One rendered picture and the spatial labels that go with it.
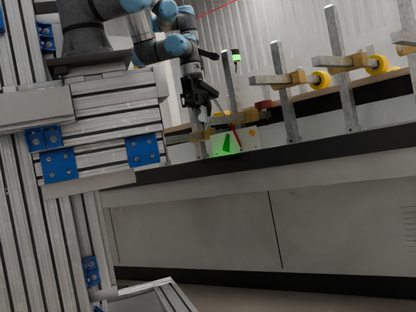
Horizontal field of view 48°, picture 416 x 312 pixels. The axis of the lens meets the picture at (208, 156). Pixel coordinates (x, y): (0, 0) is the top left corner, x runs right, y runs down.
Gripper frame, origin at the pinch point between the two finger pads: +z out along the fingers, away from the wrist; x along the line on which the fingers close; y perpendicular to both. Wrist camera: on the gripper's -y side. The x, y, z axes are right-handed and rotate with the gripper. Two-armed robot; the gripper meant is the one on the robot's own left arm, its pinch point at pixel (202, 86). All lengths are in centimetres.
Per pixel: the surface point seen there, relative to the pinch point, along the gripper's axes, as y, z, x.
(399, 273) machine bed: -67, 88, -5
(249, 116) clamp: -18.8, 16.4, 1.0
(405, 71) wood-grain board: -80, 11, 1
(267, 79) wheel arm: -34.1, 5.6, 24.3
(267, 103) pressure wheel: -23.8, 11.5, -13.7
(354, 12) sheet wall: -44, -182, -782
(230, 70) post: -13.0, -4.5, -2.1
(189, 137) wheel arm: 10.1, 20.5, 0.6
